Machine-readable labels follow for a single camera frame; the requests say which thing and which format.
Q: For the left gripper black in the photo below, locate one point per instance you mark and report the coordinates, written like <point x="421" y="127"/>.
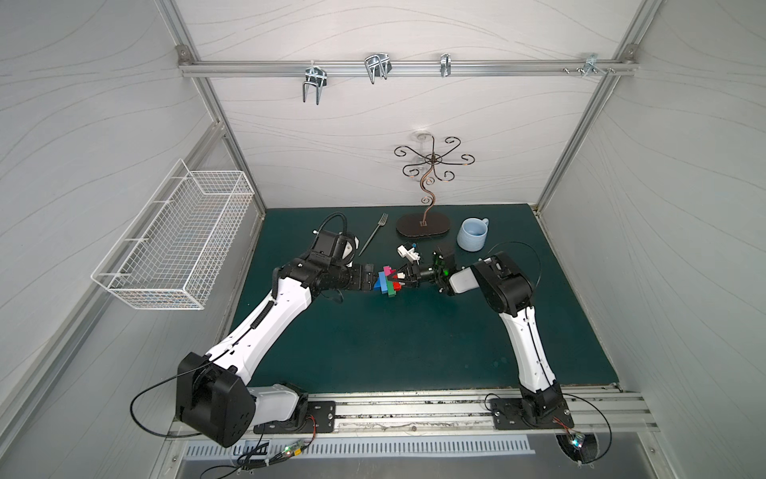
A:
<point x="368" y="280"/>

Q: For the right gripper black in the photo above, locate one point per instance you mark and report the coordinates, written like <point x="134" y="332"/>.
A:
<point x="420" y="275"/>

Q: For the light blue long lego brick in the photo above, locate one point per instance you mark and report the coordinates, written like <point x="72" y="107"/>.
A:
<point x="381" y="283"/>

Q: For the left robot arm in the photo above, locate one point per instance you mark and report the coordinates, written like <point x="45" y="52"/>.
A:
<point x="212" y="389"/>

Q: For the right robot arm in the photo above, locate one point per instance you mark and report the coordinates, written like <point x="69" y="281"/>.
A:
<point x="509" y="293"/>

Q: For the light blue mug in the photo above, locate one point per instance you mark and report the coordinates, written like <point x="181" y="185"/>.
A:
<point x="473" y="234"/>

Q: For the brown metal mug tree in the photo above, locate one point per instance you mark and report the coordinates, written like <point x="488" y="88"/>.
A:
<point x="425" y="169"/>

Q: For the silver metal fork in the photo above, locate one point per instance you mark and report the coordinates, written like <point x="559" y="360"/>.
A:
<point x="380" y="224"/>

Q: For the green table mat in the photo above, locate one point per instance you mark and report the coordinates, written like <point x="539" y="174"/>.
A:
<point x="350" y="341"/>

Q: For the small metal hook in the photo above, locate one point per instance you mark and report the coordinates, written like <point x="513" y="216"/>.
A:
<point x="445" y="65"/>

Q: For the white vent strip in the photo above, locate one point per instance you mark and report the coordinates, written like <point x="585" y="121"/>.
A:
<point x="372" y="447"/>

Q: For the metal double hook left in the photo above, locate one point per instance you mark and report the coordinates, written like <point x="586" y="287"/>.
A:
<point x="315" y="79"/>

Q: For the metal double hook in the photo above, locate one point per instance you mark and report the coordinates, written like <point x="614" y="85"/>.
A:
<point x="315" y="79"/>
<point x="377" y="66"/>

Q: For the metal double hook middle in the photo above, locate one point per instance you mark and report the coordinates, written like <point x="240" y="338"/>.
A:
<point x="377" y="66"/>

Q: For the metal hook right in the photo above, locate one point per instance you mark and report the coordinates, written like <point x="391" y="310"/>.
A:
<point x="590" y="67"/>

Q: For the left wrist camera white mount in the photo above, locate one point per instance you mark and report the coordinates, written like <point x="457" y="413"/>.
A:
<point x="350" y="249"/>

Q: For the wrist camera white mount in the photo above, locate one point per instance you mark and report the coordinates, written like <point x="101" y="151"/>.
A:
<point x="350" y="249"/>
<point x="409" y="253"/>

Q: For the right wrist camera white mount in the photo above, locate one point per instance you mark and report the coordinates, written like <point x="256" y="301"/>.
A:
<point x="409" y="253"/>

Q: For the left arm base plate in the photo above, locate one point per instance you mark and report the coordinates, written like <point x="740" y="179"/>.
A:
<point x="309" y="416"/>

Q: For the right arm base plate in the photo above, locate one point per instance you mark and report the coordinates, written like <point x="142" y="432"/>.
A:
<point x="522" y="414"/>

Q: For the white wire basket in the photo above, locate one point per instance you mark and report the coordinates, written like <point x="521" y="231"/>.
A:
<point x="169" y="257"/>

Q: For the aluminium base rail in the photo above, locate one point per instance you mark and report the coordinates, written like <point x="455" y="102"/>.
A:
<point x="595" y="409"/>

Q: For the aluminium top rail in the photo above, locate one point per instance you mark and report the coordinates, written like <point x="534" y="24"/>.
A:
<point x="400" y="68"/>

